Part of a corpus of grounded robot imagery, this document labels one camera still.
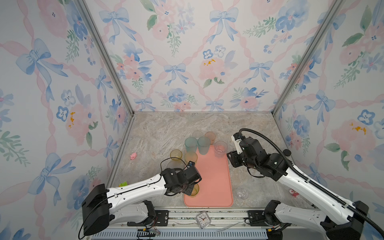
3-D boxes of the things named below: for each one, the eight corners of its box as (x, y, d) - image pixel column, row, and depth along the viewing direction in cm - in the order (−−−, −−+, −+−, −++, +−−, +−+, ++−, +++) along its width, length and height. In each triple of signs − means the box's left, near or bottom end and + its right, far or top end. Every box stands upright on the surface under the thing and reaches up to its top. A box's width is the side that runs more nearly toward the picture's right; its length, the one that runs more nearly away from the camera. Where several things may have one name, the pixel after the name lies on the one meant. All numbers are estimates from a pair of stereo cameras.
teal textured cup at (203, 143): (195, 150, 101) (195, 141, 93) (201, 142, 104) (202, 134, 97) (204, 156, 98) (205, 148, 90) (211, 148, 102) (212, 140, 94)
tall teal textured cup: (185, 155, 99) (184, 145, 89) (185, 147, 102) (184, 137, 93) (196, 155, 99) (197, 145, 89) (196, 147, 102) (197, 137, 93)
